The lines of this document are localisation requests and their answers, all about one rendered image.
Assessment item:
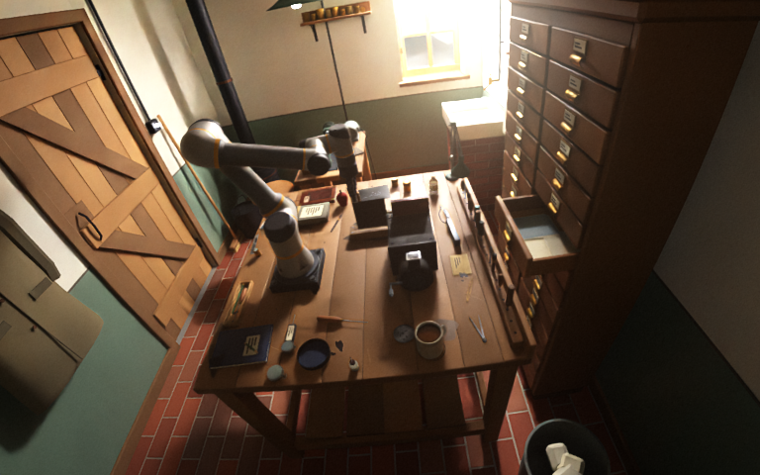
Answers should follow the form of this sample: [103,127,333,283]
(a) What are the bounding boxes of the dark plate holder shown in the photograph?
[353,185,391,230]

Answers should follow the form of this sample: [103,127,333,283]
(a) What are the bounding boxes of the wooden plate holder stand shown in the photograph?
[348,224,391,241]

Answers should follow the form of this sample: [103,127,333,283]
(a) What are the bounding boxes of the white faced meter box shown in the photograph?
[297,202,332,225]

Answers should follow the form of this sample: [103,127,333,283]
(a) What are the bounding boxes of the black desk lamp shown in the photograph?
[444,121,471,182]

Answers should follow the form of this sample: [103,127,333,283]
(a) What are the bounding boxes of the black round pot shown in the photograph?
[233,198,264,239]

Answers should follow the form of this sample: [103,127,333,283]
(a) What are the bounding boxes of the brick pier with white top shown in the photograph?
[440,93,510,210]

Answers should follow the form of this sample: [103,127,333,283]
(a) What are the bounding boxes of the wooden workbench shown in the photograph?
[194,170,536,452]

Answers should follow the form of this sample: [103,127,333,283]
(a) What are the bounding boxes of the yellow framed window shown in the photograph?
[394,0,476,84]

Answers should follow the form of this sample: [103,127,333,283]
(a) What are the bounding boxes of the wooden broom stick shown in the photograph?
[155,114,241,253]

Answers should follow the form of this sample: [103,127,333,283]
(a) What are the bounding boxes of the black stove pipe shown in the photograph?
[185,0,256,144]

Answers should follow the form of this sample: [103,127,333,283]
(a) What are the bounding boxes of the green pendant lamp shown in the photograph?
[266,0,323,13]

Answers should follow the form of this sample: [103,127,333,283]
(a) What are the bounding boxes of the wooden tray with tools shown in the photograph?
[221,279,255,326]

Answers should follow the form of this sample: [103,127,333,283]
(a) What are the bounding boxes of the cream mug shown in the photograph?
[414,320,446,361]

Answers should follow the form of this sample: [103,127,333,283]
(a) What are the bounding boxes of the dark blue round dish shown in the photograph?
[296,337,333,371]

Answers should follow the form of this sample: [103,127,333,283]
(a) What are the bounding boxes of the open wooden drawer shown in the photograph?
[494,194,584,278]

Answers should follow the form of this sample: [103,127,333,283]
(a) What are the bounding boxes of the blue book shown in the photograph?
[207,324,275,371]

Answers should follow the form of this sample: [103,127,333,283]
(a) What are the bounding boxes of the wooden drawer cabinet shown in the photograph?
[494,0,760,398]

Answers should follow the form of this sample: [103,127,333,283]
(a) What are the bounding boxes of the wooden plank door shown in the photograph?
[0,8,222,348]

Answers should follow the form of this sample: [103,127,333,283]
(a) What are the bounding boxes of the black waste bin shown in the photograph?
[519,418,613,475]

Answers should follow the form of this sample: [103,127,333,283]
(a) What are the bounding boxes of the khaki hanging bag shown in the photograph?
[0,209,106,420]

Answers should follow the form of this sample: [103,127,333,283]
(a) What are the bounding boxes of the black plate camera body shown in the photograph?
[387,197,439,275]

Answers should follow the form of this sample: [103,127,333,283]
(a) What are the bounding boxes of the white handled brush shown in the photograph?
[438,207,462,243]

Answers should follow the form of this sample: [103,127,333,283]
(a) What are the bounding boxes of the black square base plate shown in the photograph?
[269,247,327,295]

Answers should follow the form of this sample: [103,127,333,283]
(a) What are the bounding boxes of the wooden wall shelf with jars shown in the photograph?
[300,1,373,43]

